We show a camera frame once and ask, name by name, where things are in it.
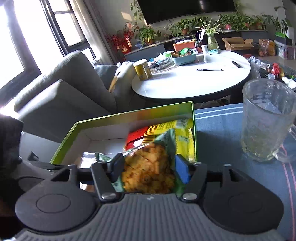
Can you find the yellow tin can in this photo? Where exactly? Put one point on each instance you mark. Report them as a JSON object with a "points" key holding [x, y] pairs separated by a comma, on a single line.
{"points": [[142, 69]]}

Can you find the red yellow snack bag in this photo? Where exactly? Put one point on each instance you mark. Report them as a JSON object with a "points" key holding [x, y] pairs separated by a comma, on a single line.
{"points": [[148, 133]]}

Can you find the round white table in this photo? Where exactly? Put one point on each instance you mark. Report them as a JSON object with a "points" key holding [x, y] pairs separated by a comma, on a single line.
{"points": [[185, 83]]}

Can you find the blue plastic basket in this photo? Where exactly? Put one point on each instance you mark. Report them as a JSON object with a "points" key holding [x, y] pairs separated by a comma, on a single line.
{"points": [[182, 60]]}

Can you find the green cardboard box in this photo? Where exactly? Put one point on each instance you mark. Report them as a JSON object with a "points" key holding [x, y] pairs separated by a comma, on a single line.
{"points": [[107, 134]]}

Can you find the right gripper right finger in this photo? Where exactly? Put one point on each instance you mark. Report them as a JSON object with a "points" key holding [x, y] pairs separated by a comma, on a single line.
{"points": [[193, 176]]}

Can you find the blue striped tablecloth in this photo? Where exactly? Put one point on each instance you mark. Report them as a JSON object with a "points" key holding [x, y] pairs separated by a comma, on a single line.
{"points": [[218, 143]]}

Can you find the black television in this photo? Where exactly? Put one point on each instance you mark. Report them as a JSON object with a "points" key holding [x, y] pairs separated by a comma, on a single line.
{"points": [[160, 10]]}

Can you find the open cardboard box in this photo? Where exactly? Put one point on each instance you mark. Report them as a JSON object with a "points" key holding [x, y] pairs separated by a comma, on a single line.
{"points": [[237, 43]]}

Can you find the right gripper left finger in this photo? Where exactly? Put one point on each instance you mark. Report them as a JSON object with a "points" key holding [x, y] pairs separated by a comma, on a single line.
{"points": [[106, 173]]}

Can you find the spider plant in vase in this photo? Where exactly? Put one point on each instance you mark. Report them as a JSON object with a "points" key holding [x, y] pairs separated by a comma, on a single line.
{"points": [[211, 28]]}

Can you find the grey sofa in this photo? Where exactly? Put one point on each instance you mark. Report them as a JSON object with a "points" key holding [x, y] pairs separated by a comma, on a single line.
{"points": [[53, 102]]}

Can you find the clear glass mug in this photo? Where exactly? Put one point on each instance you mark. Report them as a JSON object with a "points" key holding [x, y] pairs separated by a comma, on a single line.
{"points": [[268, 123]]}

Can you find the black pen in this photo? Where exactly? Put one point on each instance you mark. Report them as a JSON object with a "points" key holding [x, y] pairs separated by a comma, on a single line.
{"points": [[206, 69]]}

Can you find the black marker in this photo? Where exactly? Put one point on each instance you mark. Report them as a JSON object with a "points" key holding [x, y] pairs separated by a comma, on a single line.
{"points": [[236, 64]]}

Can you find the green bag of fried snacks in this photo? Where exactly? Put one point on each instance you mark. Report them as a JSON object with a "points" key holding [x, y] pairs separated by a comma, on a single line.
{"points": [[150, 168]]}

